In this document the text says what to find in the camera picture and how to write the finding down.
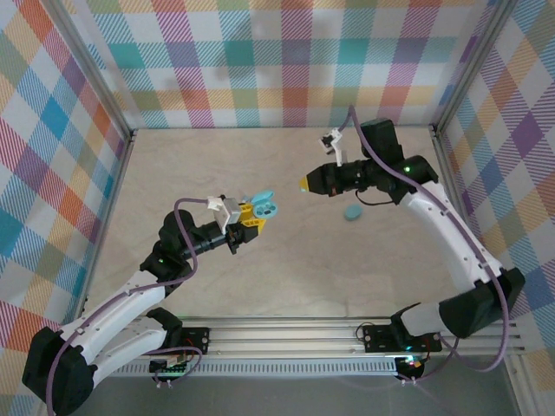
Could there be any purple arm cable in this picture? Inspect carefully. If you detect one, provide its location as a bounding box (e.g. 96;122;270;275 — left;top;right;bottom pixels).
340;105;513;385
45;197;212;415

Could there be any electronics board with green lights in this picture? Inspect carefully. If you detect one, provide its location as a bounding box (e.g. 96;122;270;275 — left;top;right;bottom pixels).
149;357;192;379

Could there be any grey slotted cable duct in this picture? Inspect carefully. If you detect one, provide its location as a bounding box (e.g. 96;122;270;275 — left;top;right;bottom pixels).
149;361;401;379

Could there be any aluminium frame corner post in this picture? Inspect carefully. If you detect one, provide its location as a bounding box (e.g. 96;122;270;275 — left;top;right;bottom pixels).
46;0;136;142
428;0;524;135

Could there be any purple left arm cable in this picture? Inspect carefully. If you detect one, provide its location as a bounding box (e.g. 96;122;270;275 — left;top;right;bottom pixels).
45;197;212;415

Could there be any aluminium base rail beam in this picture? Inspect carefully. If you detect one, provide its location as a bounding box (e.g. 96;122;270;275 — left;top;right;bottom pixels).
46;315;528;361

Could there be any aluminium frame leg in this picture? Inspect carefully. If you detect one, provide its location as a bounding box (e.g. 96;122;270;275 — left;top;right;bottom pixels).
502;353;537;416

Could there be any electronics board with orange part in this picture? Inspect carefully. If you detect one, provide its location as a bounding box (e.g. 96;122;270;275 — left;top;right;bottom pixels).
396;354;428;379

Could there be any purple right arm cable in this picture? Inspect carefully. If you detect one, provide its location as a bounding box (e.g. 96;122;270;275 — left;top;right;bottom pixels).
340;105;513;385

